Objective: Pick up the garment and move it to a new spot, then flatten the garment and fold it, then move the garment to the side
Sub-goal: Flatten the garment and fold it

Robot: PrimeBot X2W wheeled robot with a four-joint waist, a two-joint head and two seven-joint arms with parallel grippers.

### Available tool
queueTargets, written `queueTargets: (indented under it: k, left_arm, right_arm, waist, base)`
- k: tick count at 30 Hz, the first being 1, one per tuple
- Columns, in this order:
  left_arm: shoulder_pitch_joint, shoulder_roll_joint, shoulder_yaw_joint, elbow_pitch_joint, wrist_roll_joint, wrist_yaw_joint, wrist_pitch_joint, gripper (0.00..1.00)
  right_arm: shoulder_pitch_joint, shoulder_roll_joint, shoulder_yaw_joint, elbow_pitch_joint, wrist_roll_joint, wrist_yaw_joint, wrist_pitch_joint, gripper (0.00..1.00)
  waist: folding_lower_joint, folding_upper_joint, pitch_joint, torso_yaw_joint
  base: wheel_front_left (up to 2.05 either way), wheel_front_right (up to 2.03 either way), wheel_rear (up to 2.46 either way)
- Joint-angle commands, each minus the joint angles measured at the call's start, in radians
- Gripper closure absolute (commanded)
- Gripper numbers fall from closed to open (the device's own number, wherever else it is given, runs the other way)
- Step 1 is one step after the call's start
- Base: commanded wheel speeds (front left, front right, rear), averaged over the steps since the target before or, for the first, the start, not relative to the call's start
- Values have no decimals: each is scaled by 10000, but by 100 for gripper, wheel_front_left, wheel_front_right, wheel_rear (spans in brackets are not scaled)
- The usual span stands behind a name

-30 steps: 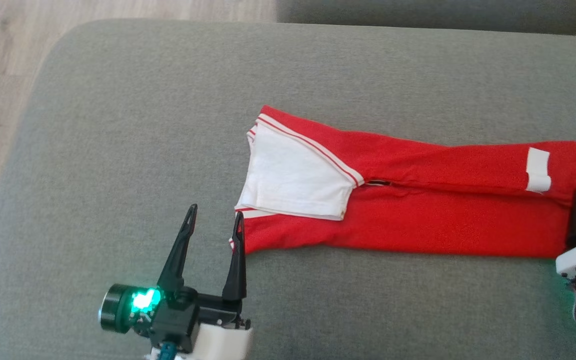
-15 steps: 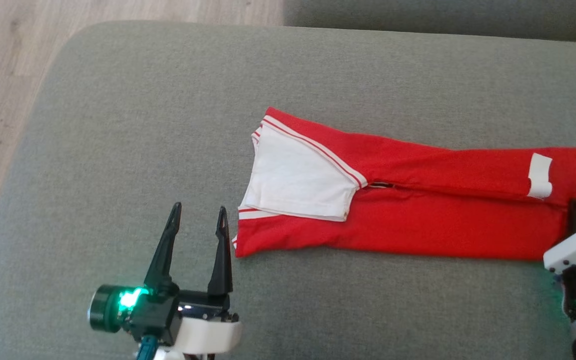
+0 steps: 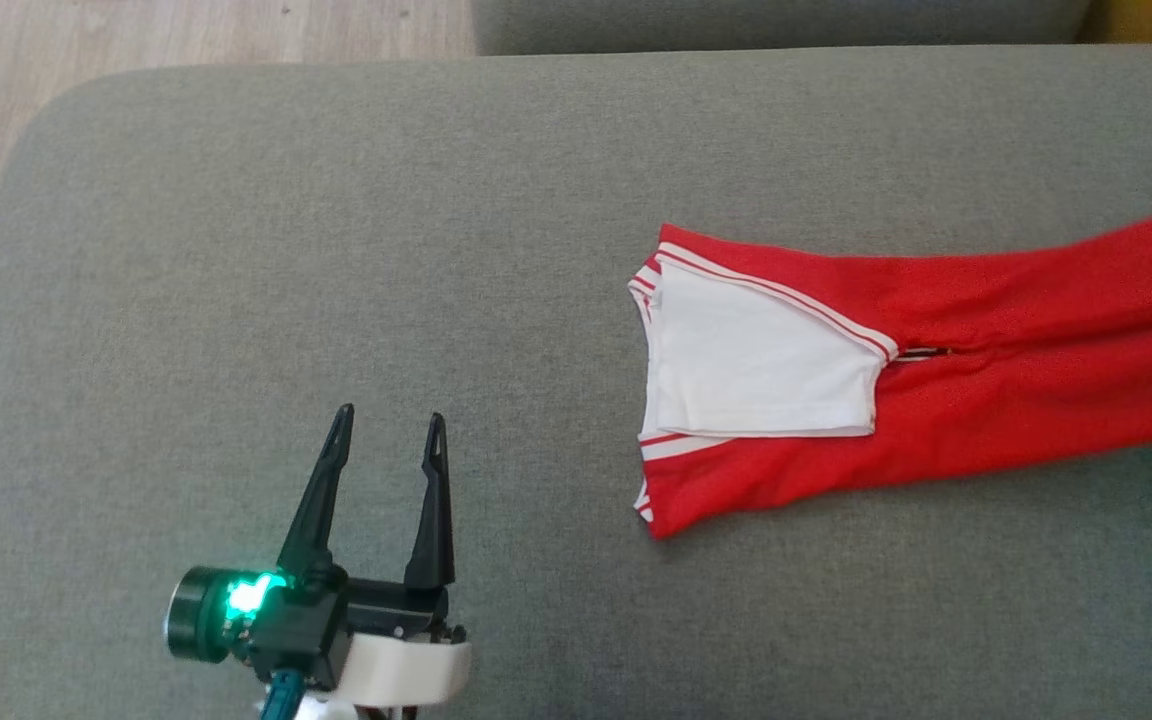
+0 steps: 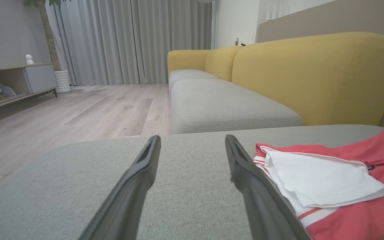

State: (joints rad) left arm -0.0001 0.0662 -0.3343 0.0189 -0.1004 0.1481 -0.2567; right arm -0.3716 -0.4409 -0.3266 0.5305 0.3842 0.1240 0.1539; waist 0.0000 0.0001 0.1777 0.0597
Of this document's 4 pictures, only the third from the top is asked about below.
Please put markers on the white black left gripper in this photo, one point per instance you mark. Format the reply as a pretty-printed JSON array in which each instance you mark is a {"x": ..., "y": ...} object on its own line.
[{"x": 406, "y": 660}]

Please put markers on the red jersey with white trim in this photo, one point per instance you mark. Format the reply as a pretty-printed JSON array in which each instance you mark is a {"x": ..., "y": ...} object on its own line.
[{"x": 1036, "y": 400}]

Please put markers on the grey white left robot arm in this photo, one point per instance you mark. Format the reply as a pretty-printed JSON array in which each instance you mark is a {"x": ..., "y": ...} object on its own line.
[{"x": 331, "y": 710}]

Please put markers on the large grey sofa seat cushion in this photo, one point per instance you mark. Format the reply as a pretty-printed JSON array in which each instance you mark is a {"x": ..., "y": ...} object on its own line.
[{"x": 336, "y": 250}]

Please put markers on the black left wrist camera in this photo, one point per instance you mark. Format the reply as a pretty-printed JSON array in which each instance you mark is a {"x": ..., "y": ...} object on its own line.
[{"x": 276, "y": 625}]

